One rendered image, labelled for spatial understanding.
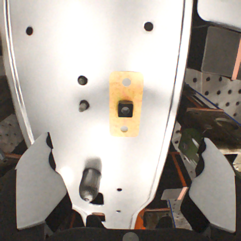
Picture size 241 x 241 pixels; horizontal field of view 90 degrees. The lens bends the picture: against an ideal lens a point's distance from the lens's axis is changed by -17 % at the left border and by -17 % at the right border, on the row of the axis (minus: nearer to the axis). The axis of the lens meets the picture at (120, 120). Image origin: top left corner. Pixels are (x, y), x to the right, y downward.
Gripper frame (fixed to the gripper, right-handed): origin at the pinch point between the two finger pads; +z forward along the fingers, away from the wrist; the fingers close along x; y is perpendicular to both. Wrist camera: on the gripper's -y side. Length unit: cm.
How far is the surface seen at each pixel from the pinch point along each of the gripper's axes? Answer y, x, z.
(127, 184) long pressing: 14.7, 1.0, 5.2
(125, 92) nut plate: -1.9, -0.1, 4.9
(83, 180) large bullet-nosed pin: 11.1, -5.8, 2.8
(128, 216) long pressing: 27.2, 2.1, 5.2
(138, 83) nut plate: -3.0, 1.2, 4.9
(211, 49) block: -7.7, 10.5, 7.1
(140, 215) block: 76, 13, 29
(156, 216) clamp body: 37.8, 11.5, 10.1
